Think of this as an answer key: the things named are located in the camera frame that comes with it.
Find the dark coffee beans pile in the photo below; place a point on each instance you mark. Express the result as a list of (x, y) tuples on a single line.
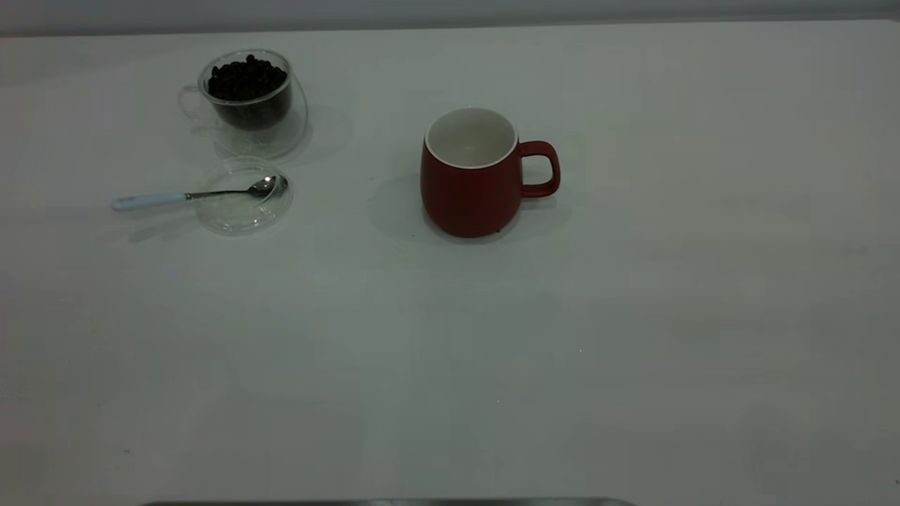
[(247, 81)]

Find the clear double-wall glass cup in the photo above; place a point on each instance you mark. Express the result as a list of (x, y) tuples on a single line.
[(281, 133)]

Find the clear round glass lid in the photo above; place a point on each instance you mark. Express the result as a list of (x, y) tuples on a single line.
[(235, 214)]

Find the red ceramic mug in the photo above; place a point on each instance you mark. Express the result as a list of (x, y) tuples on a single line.
[(471, 197)]

